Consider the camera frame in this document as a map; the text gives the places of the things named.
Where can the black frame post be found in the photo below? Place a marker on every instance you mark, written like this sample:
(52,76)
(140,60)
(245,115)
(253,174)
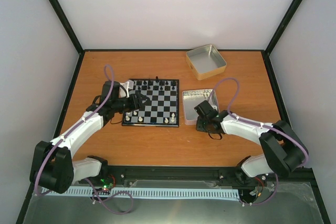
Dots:
(289,14)
(66,25)

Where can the gold square tin box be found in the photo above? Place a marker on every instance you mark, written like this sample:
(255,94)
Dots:
(205,62)

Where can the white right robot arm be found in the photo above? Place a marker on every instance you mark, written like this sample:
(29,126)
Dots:
(283,151)

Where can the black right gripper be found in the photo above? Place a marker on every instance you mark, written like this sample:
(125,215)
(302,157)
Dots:
(199,127)

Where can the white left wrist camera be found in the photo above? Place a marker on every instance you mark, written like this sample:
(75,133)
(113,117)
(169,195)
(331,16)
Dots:
(125,88)

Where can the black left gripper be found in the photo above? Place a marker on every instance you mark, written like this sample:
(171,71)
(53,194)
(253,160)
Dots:
(138,100)

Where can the black frame post left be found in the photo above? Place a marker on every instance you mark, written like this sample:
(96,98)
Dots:
(66,25)

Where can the silver embossed tin tray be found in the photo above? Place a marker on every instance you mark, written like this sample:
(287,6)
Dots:
(190,99)

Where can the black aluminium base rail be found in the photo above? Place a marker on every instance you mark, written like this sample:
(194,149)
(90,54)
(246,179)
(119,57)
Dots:
(225,176)

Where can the black and silver chessboard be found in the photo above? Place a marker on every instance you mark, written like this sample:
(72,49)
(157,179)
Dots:
(164,101)

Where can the black frame post right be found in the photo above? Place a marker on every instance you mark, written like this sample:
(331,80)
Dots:
(289,14)

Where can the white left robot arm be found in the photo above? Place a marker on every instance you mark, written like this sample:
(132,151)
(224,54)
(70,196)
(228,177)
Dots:
(53,167)

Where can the light blue slotted cable duct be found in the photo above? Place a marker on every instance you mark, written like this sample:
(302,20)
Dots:
(153,193)

